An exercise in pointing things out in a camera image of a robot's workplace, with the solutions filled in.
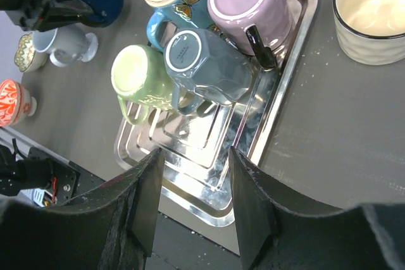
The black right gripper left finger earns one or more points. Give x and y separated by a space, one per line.
109 227

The silver metal tray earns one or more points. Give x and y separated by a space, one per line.
196 146

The cream mug black rim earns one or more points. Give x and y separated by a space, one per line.
370 32

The floral patterned small bowl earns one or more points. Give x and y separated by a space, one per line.
26 58

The light green mug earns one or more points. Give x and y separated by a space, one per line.
138 75

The grey-blue mug white inside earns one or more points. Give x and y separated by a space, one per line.
204 67

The orange patterned small plate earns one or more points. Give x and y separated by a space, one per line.
16 103

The clear plastic measuring cup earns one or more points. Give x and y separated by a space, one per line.
66 45

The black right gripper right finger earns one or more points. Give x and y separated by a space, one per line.
280 228

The lilac ceramic mug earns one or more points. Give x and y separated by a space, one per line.
256 27

